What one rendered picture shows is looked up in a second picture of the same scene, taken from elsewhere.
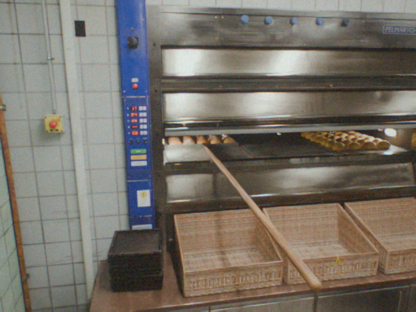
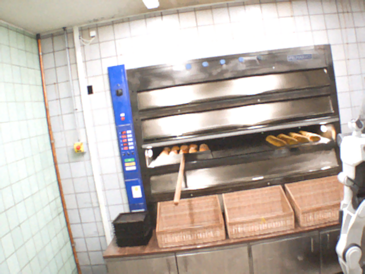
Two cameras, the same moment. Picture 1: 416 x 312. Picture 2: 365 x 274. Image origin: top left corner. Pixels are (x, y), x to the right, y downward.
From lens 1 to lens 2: 1.33 m
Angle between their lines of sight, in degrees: 15
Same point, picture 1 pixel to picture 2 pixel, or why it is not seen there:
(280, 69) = (218, 94)
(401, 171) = (326, 156)
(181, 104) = (153, 126)
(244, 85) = (195, 108)
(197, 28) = (158, 77)
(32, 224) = (74, 211)
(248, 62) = (195, 92)
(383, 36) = (289, 63)
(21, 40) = (61, 102)
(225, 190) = (193, 182)
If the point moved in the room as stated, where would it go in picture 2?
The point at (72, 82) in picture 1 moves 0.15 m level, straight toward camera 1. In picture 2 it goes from (87, 121) to (86, 122)
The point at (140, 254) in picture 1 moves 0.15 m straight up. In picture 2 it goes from (130, 222) to (127, 205)
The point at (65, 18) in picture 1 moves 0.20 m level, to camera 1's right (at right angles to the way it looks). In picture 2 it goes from (82, 86) to (101, 82)
